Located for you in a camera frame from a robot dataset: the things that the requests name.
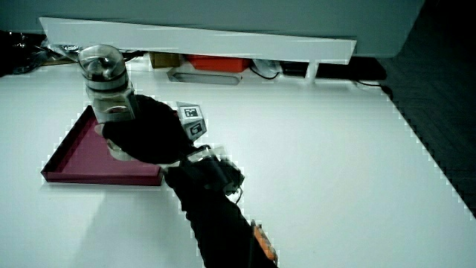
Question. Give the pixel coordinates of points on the person's right hand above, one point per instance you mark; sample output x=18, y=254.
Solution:
x=152, y=134

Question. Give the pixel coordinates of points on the clear bottle with dome lid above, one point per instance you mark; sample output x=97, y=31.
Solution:
x=106, y=74

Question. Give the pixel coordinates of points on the maroon triangular tray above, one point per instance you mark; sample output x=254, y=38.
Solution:
x=89, y=162

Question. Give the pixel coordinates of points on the brown cardboard box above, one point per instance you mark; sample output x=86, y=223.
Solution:
x=164, y=60

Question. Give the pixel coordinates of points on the black wrist tracker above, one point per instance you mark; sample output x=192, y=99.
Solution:
x=219, y=173

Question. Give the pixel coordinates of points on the orange box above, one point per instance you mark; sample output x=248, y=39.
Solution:
x=217, y=63

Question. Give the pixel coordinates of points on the white shelf board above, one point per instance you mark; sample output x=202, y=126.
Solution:
x=204, y=39

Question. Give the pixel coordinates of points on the clear plastic bag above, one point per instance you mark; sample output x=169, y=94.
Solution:
x=268, y=66

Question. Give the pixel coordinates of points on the black clutter pile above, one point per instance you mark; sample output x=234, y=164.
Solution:
x=18, y=54

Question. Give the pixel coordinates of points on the grey metal bracket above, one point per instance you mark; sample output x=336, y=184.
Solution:
x=204, y=78

